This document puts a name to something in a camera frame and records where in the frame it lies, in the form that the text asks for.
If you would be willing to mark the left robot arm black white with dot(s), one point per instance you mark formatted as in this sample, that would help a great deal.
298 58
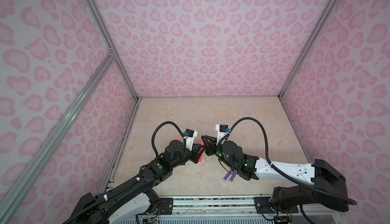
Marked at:
134 187

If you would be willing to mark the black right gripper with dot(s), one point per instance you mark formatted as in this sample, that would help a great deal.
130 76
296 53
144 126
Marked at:
209 147

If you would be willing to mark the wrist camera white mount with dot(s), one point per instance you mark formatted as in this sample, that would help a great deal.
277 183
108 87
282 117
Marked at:
188 137
222 130

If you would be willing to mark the aluminium corner frame post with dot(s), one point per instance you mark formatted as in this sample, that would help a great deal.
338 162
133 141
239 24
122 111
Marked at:
91 5
320 23

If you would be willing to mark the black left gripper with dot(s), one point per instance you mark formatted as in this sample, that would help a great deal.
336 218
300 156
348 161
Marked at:
196 154

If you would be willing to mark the aluminium diagonal frame bar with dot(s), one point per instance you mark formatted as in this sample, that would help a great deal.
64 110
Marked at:
22 186

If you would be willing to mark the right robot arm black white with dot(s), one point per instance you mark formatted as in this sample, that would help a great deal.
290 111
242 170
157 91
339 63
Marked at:
317 183

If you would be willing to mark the purple marker pen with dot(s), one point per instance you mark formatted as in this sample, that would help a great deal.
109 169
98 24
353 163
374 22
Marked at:
233 176
229 173

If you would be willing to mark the aluminium corner frame post right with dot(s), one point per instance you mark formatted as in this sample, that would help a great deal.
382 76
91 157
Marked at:
320 23

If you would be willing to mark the pink marker pen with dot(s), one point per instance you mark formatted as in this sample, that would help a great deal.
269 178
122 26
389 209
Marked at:
200 158

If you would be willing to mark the aluminium corner frame post left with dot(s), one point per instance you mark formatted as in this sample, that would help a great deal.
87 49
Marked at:
91 5

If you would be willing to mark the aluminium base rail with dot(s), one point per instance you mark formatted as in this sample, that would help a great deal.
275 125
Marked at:
210 210

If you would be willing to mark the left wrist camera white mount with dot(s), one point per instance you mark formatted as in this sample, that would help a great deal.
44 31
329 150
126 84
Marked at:
188 137

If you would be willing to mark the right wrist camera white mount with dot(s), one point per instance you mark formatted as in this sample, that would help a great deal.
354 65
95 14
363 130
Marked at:
222 130

